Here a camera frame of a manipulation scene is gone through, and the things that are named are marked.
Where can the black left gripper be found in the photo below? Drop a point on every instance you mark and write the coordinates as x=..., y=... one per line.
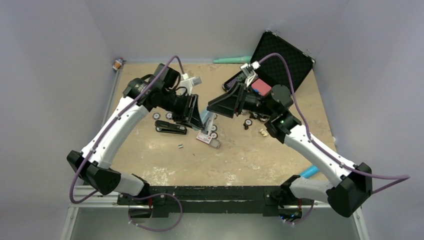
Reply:
x=184, y=116

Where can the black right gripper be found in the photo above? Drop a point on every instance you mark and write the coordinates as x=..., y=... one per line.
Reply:
x=232, y=102

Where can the light blue stapler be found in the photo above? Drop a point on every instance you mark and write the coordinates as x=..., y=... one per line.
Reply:
x=207, y=119

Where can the black stapler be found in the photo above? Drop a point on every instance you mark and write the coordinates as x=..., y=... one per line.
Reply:
x=169, y=128

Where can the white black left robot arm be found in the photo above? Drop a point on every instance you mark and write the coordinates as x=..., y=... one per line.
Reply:
x=167, y=89

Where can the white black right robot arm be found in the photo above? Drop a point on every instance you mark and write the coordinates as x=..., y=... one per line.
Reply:
x=348, y=185

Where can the poker chip near box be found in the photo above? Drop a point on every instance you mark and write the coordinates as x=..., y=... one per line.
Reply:
x=214, y=135

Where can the pink card deck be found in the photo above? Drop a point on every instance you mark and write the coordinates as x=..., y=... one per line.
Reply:
x=261, y=87

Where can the cream chess piece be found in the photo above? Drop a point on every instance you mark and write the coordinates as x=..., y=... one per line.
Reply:
x=263, y=132

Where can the mint green tube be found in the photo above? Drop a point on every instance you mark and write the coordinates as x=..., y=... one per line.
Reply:
x=233, y=60

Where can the black poker chip case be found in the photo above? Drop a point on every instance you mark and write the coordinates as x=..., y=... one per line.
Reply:
x=272, y=70

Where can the blue pen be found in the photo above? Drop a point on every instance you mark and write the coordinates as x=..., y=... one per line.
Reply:
x=309, y=172

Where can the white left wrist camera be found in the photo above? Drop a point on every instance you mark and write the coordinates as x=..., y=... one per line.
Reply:
x=188, y=82

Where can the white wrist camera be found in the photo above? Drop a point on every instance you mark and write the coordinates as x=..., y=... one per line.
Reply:
x=188, y=82
x=248, y=70

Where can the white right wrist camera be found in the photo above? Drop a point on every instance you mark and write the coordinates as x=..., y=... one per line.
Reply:
x=248, y=70

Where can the aluminium frame rail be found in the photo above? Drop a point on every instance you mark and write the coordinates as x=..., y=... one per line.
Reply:
x=103, y=219

